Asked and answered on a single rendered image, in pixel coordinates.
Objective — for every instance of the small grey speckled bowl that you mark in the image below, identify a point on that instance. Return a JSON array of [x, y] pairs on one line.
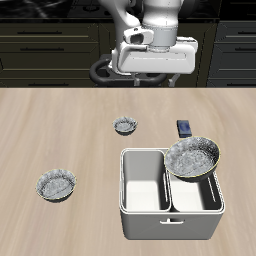
[[125, 125]]

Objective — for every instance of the white two-bin basket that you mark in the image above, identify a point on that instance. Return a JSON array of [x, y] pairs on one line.
[[166, 223]]

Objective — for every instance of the large grey speckled bowl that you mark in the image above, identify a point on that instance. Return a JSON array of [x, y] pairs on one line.
[[190, 160]]

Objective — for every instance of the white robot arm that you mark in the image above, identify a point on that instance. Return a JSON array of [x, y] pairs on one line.
[[160, 16]]

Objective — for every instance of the medium grey speckled bowl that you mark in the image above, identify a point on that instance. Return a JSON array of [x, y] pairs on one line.
[[55, 185]]

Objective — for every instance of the small dark blue block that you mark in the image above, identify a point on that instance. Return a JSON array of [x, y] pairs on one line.
[[184, 128]]

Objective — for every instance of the dark kitchen cupboards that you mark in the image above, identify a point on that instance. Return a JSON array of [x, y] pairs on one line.
[[50, 50]]

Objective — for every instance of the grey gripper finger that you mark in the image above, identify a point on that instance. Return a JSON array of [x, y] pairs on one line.
[[137, 80], [174, 80]]

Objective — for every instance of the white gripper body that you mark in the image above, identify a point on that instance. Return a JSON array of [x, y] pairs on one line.
[[156, 61]]

